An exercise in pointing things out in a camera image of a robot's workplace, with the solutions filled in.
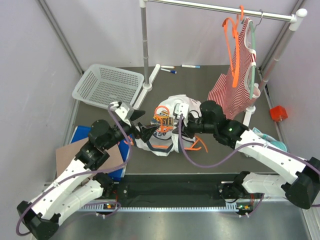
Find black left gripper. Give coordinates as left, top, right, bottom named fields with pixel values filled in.
left=103, top=109, right=159, bottom=150

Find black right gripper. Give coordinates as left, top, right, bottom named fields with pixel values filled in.
left=173, top=113, right=217, bottom=139

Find orange hanger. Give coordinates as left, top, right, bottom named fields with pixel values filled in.
left=222, top=5, right=244, bottom=88
left=123, top=105, right=210, bottom=153

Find white printed tank top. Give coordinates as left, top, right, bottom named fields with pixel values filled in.
left=129, top=94, right=201, bottom=157

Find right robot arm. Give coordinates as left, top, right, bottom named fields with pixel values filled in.
left=174, top=100, right=320, bottom=210

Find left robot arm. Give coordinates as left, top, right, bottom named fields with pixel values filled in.
left=15, top=106, right=159, bottom=240

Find red striped tank top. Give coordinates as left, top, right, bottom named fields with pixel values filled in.
left=207, top=17, right=261, bottom=120

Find green hanger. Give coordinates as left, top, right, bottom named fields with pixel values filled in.
left=248, top=19, right=262, bottom=100

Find white perforated plastic basket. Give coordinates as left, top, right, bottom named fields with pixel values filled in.
left=72, top=64, right=144, bottom=109

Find white marker blue cap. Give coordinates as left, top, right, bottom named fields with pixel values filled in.
left=160, top=68, right=177, bottom=74

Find white marker orange cap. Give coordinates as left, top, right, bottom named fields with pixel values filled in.
left=160, top=65, right=175, bottom=69

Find white marker blue tip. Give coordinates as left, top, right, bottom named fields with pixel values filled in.
left=181, top=64, right=201, bottom=69

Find brown cardboard sheet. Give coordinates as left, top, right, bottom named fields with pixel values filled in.
left=55, top=138, right=123, bottom=177

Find red cube block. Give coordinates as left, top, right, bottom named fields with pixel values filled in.
left=269, top=105, right=288, bottom=122

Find teal cat ear headphones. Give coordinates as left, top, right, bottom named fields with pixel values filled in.
left=249, top=127, right=288, bottom=152

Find white metal clothes rack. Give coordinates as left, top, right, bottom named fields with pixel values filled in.
left=131, top=0, right=309, bottom=127

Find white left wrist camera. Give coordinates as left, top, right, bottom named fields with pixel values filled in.
left=110, top=101, right=134, bottom=125

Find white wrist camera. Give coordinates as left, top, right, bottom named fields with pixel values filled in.
left=110, top=101, right=134, bottom=125
left=173, top=103, right=190, bottom=126

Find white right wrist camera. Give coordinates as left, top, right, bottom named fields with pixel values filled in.
left=173, top=103, right=190, bottom=126

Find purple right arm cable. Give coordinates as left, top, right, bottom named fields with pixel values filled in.
left=177, top=113, right=320, bottom=218

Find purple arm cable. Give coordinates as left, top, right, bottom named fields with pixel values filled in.
left=16, top=103, right=133, bottom=236
left=177, top=113, right=320, bottom=218

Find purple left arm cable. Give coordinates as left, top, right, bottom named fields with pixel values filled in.
left=16, top=103, right=133, bottom=236

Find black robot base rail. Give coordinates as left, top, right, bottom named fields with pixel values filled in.
left=104, top=173, right=253, bottom=207

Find grey slotted cable duct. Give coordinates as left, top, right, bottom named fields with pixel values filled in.
left=78, top=202, right=253, bottom=213

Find grey aluminium frame post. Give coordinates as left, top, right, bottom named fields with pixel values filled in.
left=36, top=0, right=84, bottom=75

